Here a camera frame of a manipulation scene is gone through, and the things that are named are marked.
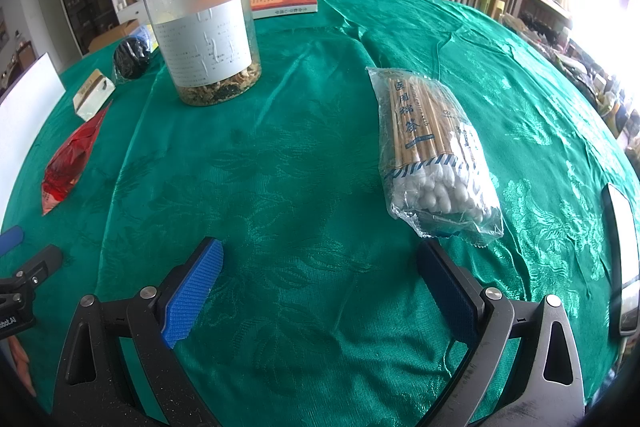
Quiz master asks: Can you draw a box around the white board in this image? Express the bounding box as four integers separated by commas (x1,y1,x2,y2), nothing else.
0,52,67,228

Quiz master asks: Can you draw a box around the yellow white tissue pack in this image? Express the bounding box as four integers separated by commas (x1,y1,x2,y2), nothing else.
73,69,115,122

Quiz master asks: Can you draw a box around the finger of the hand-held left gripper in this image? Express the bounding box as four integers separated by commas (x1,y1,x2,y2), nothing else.
0,227,25,258
0,244,63,297

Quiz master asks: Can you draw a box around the red foil snack packet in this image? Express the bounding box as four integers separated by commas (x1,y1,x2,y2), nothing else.
41,99,115,217

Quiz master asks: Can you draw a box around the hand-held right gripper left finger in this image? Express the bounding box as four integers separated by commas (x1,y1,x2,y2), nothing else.
52,236,225,427

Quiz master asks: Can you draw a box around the dark patterned pouch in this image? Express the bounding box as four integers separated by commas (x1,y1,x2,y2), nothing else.
112,26,157,84

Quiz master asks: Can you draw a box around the black smartphone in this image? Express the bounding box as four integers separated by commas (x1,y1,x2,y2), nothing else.
601,183,640,338

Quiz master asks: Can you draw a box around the green tablecloth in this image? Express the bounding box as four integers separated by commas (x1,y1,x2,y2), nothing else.
0,0,640,427

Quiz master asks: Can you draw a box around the pile of assorted household goods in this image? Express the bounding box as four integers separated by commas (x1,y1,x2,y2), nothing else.
505,2,640,152

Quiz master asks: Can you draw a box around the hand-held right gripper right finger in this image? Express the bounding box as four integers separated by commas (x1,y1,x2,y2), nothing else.
416,239,586,427

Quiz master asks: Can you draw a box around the clear jar with black lid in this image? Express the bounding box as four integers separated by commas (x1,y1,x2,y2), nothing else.
138,0,263,106

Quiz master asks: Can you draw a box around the pink tube packet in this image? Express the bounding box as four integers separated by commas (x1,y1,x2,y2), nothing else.
0,334,40,400

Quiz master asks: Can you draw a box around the clear cotton swab bag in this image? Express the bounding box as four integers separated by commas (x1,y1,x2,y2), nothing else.
366,66,505,248

